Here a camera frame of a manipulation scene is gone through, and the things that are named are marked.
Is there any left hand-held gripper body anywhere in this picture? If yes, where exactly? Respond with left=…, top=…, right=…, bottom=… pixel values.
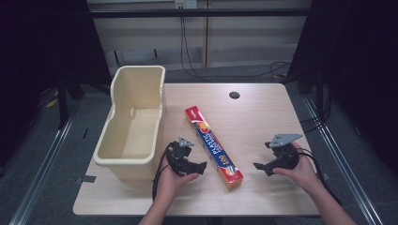
left=165, top=136, right=201, bottom=177

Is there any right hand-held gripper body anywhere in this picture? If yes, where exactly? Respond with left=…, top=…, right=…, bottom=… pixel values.
left=264, top=133, right=304, bottom=172

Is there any red blue plastic wrap box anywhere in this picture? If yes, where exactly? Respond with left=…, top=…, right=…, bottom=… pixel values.
left=184, top=105, right=245, bottom=192

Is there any cream plastic bin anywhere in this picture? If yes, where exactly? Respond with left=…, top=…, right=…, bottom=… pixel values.
left=93, top=65, right=167, bottom=184

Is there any person's right hand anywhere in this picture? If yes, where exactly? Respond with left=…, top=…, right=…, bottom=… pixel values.
left=271, top=141, right=321, bottom=192

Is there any person's left hand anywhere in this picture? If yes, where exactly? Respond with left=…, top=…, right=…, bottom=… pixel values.
left=155, top=160, right=200, bottom=203

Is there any black tape piece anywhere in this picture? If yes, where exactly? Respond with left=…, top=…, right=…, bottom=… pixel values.
left=74, top=174, right=97, bottom=185

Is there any dark curtain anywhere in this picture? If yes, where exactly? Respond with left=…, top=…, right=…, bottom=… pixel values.
left=0, top=0, right=113, bottom=168
left=280, top=0, right=398, bottom=177

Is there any black metal stand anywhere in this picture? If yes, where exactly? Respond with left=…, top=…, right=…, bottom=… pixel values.
left=56, top=76, right=69, bottom=131

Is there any black horizontal bar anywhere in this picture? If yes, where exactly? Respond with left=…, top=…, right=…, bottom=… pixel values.
left=89, top=8, right=311, bottom=19

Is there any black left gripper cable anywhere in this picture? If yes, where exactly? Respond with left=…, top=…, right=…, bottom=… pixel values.
left=151, top=141, right=176, bottom=202

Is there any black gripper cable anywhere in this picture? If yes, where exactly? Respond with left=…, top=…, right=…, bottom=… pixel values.
left=151, top=141, right=176, bottom=202
left=296, top=147, right=343, bottom=206

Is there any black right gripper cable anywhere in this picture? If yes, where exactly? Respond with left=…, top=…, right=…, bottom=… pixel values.
left=296, top=147, right=343, bottom=206

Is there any black floor cable bundle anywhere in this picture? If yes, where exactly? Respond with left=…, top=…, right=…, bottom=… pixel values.
left=298, top=92, right=333, bottom=135

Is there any metal floor rail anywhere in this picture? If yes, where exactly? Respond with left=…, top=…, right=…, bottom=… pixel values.
left=8, top=116, right=76, bottom=225
left=300, top=93, right=384, bottom=225

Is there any black hanging cable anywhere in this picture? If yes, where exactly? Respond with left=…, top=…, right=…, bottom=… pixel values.
left=179, top=16, right=293, bottom=84

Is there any yellow floor cable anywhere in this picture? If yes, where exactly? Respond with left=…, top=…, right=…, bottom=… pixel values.
left=39, top=88, right=60, bottom=110

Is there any white wall socket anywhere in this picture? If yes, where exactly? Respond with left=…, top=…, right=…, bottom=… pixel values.
left=175, top=0, right=198, bottom=10

